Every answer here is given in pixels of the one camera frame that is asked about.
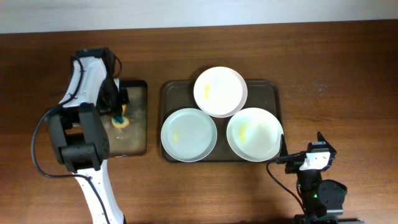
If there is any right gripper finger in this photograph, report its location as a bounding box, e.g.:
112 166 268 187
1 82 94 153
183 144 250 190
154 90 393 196
317 131 328 144
279 134 289 157

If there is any green and yellow sponge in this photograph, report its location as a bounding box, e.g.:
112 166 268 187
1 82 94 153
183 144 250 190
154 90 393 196
111 105 129 129

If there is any cream white plate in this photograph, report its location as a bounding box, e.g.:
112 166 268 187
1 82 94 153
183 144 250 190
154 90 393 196
226 108 284 162

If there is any pale blue plate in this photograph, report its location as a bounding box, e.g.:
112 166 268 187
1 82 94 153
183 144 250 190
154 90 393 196
160 108 218 162

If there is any pink plate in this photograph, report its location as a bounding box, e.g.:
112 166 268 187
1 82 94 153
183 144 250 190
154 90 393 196
193 67 248 118

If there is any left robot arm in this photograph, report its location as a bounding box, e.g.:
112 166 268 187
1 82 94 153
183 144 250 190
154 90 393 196
42 47 129 223

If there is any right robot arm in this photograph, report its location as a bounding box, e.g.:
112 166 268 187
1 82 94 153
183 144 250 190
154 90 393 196
271 132 363 224

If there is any small black water tray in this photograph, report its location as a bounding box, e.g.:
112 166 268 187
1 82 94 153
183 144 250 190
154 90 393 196
101 80 147 157

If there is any large brown serving tray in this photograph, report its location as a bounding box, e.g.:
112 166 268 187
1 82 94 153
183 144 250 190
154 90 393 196
158 80 282 163

